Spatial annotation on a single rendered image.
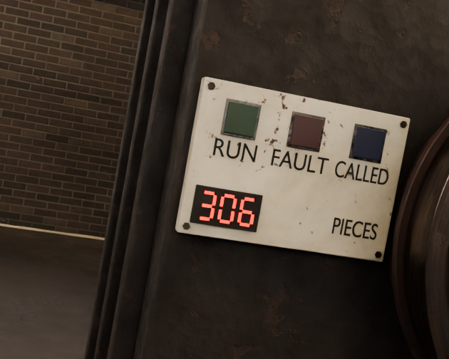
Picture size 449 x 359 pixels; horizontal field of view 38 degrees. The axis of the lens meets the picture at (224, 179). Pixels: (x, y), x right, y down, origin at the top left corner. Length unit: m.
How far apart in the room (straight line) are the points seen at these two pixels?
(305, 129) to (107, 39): 6.02
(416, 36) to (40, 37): 6.03
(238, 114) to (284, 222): 0.14
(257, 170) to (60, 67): 6.00
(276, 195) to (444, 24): 0.31
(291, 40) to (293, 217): 0.21
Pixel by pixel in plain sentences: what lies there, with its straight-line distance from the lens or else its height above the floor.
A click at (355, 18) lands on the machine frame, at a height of 1.35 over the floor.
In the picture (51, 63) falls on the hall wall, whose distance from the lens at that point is 6.73.
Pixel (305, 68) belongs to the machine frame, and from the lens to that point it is 0.81.
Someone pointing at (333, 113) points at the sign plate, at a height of 1.23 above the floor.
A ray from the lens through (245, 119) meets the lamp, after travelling 0.76.
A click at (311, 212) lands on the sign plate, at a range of 0.79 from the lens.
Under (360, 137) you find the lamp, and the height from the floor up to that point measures 1.21.
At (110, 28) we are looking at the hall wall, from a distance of 6.77.
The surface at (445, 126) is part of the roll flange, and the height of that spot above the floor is 1.23.
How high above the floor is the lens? 1.17
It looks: 3 degrees down
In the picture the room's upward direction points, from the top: 10 degrees clockwise
